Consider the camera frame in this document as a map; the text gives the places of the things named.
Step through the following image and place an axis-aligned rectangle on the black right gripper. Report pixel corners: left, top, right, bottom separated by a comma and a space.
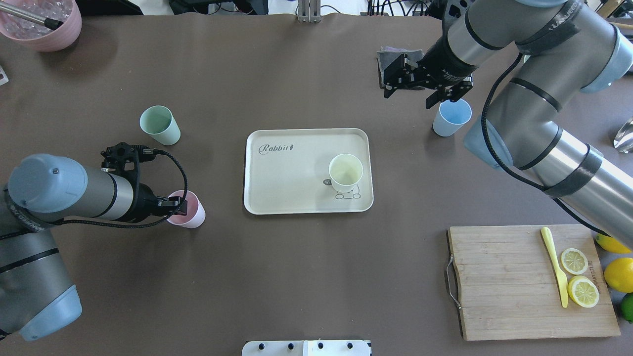
420, 38, 477, 110

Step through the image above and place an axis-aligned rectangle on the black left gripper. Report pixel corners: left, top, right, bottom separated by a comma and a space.
130, 184, 187, 222

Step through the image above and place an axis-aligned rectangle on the light blue cup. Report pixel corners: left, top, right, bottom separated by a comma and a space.
432, 99, 472, 137

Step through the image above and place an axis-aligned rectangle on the pink cup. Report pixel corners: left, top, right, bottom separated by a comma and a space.
167, 191, 206, 228

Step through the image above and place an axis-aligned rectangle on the cream white cup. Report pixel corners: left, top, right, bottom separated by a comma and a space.
328, 154, 364, 193

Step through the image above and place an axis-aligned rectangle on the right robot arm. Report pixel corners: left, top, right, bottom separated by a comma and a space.
413, 0, 632, 245

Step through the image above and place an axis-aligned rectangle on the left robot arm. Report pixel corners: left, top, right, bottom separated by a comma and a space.
1, 144, 187, 342

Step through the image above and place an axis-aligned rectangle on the cream rabbit tray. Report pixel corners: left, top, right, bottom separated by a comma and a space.
243, 128, 374, 216

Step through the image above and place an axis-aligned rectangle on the grey folded cloth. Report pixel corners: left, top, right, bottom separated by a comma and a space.
377, 46, 425, 81

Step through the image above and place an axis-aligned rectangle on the mint green cup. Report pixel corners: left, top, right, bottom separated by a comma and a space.
139, 105, 181, 146

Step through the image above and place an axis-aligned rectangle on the metal scoop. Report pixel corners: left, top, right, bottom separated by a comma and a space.
613, 117, 633, 154

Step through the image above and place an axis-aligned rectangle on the wooden cutting board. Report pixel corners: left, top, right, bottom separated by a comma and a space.
447, 225, 620, 342

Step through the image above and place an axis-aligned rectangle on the lemon half slice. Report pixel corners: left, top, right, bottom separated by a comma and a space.
560, 248, 588, 275
567, 275, 599, 308

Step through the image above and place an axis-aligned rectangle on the pink bowl with ice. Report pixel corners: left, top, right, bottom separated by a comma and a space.
0, 0, 82, 52

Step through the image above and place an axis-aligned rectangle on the yellow plastic knife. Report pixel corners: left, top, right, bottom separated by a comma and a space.
541, 226, 569, 308

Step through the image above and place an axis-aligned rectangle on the metal tube in bowl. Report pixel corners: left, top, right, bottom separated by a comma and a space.
0, 1, 64, 30

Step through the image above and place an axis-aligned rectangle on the green lime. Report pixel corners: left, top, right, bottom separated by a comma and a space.
620, 293, 633, 324

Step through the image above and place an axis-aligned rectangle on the aluminium frame post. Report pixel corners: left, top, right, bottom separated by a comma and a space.
297, 0, 321, 23

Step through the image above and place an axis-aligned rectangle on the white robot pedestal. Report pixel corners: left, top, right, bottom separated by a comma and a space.
241, 339, 372, 356

